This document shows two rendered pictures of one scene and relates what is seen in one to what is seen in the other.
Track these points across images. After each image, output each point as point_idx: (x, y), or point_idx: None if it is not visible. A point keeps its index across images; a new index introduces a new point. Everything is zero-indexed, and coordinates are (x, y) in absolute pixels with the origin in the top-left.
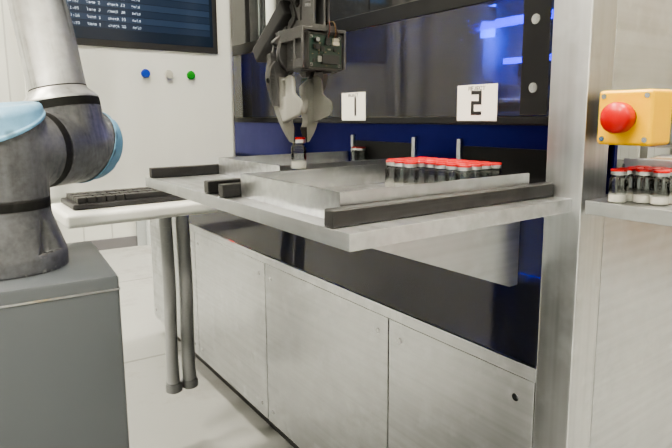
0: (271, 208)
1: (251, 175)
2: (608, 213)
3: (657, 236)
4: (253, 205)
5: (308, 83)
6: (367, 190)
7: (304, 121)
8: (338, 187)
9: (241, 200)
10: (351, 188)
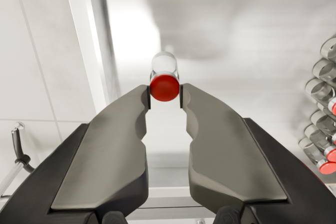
0: (101, 90)
1: (90, 14)
2: (333, 194)
3: None
4: (88, 60)
5: (208, 207)
6: (151, 188)
7: (188, 102)
8: None
9: (83, 7)
10: (290, 10)
